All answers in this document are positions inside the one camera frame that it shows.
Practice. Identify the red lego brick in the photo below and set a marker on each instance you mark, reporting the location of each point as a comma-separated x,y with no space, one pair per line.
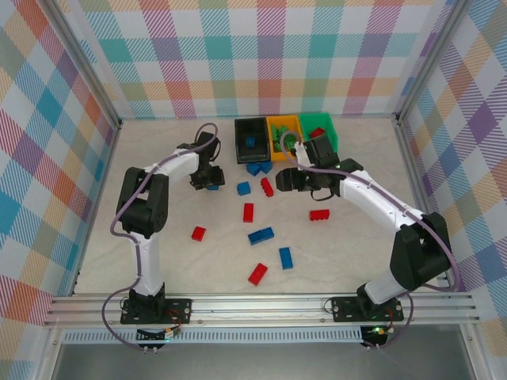
248,213
319,215
267,187
257,274
199,233
317,132

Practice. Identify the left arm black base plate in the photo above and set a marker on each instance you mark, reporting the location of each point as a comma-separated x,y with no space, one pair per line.
178,310

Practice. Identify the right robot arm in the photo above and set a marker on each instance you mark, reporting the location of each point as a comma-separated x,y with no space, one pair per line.
376,202

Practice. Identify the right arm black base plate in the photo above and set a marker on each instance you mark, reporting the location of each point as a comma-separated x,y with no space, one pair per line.
344,310

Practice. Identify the green lego brick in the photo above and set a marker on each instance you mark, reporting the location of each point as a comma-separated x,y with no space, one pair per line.
291,139
288,148
284,130
277,145
276,130

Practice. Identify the black connector board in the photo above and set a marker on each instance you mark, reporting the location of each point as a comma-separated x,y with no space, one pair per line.
376,330
166,334

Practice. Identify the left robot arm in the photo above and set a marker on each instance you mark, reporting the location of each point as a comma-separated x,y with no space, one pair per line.
148,261

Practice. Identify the black plastic bin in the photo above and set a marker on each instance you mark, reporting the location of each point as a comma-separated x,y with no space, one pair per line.
261,130

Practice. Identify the yellow plastic bin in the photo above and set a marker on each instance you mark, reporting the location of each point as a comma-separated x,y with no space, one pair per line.
277,157

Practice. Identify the aluminium mounting rail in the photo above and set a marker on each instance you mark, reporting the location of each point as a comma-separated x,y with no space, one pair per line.
257,310

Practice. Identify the aluminium side rail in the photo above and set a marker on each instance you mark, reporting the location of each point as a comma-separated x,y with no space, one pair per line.
416,178
109,158

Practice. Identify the aluminium frame post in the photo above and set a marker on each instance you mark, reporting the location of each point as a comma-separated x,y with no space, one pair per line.
430,59
87,67

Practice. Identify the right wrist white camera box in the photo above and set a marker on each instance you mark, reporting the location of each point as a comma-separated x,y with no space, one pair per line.
302,155

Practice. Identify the blue lego brick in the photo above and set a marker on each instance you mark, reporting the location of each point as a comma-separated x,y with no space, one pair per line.
268,233
243,188
250,142
213,187
253,168
256,238
286,258
265,166

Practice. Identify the green plastic bin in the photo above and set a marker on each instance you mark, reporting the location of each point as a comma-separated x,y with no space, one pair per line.
328,126

